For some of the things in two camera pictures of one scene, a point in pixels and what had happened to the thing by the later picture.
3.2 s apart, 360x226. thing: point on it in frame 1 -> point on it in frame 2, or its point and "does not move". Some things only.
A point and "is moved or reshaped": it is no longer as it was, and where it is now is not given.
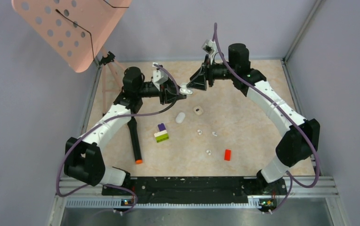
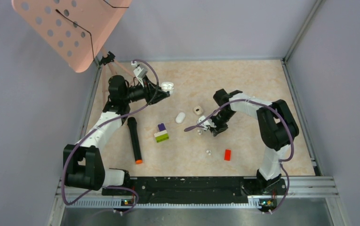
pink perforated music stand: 75,30 does not move
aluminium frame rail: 313,192 does not move
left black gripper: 168,91 -> 152,92
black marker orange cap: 132,125 does not move
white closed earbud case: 180,117 does not move
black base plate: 200,190 does not move
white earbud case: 184,90 is moved or reshaped
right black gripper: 199,80 -> 219,129
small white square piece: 198,110 does not move
